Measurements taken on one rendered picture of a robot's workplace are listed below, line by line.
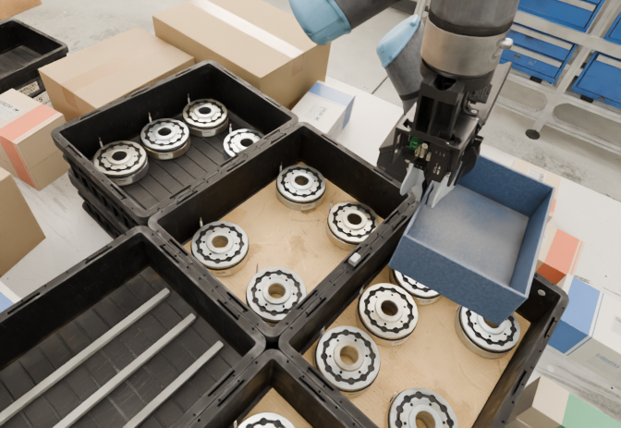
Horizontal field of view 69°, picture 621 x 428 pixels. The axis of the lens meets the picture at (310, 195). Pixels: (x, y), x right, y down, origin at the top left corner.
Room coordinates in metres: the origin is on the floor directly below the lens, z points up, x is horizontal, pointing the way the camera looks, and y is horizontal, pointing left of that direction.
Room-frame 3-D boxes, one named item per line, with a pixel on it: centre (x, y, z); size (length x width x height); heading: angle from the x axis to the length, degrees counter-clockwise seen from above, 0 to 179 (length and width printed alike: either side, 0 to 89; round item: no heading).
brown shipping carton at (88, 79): (0.95, 0.53, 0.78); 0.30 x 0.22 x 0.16; 151
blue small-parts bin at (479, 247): (0.40, -0.22, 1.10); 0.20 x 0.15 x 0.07; 158
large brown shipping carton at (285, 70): (1.16, 0.26, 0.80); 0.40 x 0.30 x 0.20; 59
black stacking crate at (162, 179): (0.68, 0.28, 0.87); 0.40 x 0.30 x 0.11; 146
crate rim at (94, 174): (0.68, 0.28, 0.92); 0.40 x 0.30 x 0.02; 146
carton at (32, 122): (0.71, 0.67, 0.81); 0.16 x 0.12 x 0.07; 69
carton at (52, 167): (0.72, 0.67, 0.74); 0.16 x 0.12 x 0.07; 67
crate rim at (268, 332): (0.52, 0.03, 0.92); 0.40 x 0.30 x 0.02; 146
